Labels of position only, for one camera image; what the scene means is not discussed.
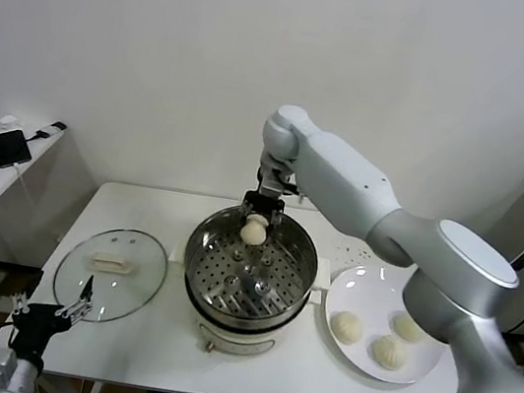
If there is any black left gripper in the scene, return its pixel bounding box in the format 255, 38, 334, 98
0, 261, 99, 372

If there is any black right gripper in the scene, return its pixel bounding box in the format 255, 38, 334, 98
235, 151, 298, 252

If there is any white steamed baozi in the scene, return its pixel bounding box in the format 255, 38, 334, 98
327, 308, 368, 348
388, 310, 433, 345
238, 212, 272, 250
366, 332, 413, 374

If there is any round glass pot lid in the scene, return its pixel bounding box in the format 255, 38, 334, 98
46, 218, 174, 334

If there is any stainless steel steamer basket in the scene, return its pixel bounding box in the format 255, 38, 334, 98
175, 195, 328, 334

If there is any white round plate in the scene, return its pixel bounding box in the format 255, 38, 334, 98
313, 260, 458, 390

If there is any black smartphone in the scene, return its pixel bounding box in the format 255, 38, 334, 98
0, 126, 36, 174

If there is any white charging cable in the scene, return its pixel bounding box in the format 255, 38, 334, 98
4, 161, 43, 217

